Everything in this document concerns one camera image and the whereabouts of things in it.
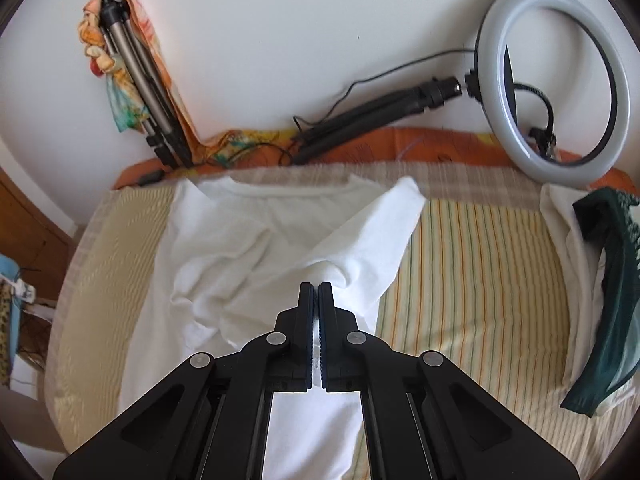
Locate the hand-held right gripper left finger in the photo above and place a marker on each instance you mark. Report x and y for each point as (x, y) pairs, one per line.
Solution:
(306, 320)

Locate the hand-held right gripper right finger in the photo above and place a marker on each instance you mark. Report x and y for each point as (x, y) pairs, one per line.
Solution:
(327, 320)

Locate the white t-shirt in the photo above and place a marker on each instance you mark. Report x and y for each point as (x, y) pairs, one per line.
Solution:
(240, 240)

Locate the yellow striped sheet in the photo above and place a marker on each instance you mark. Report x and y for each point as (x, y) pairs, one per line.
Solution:
(475, 260)

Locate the orange mattress cover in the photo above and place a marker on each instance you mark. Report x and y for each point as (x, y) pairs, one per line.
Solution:
(425, 145)

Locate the beige checked blanket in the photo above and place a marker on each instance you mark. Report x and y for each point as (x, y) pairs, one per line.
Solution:
(475, 182)

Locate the black tripod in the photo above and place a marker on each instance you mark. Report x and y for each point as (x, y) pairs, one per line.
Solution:
(375, 110)

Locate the white garment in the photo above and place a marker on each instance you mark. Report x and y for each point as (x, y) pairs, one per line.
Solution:
(565, 240)

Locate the dark green garment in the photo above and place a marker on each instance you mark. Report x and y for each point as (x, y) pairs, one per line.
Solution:
(615, 310)

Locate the wooden cabinet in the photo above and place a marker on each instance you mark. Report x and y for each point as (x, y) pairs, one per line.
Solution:
(25, 240)

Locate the leopard print cloth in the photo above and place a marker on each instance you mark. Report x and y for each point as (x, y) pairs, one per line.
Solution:
(4, 335)

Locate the silver tripod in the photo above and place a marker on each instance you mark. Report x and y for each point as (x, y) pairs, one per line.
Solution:
(127, 50)

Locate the orange floral printed cloth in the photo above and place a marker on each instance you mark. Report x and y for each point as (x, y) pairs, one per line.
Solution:
(95, 35)

